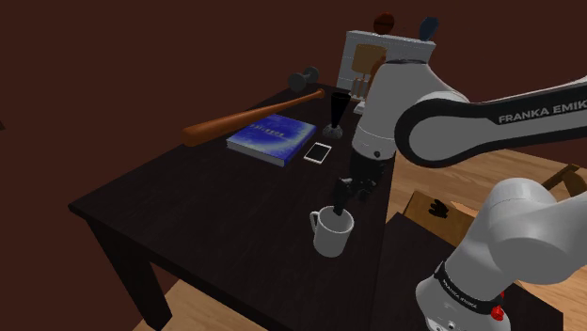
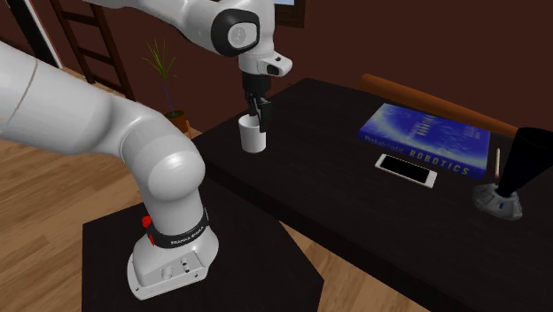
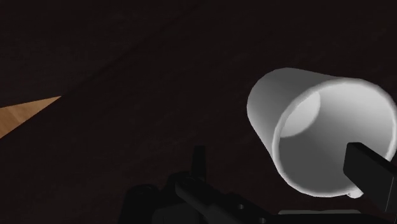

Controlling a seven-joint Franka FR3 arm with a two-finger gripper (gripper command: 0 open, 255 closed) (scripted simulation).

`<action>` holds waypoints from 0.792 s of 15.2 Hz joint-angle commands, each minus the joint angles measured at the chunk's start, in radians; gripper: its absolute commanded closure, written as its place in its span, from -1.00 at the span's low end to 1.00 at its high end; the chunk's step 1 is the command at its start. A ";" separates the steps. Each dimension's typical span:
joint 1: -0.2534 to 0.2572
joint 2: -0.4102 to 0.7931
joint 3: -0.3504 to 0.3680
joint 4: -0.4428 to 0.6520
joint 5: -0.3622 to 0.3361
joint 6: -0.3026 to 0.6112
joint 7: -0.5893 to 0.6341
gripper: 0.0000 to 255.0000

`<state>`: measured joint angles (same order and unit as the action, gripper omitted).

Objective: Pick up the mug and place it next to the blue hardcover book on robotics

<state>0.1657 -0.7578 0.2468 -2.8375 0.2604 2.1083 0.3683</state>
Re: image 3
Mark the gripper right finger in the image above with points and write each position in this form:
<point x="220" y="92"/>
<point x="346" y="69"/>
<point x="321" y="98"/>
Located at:
<point x="370" y="169"/>

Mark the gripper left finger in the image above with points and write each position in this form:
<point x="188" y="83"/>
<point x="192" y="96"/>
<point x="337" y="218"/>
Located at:
<point x="198" y="183"/>

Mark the white cup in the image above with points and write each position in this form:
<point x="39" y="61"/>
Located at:
<point x="316" y="130"/>

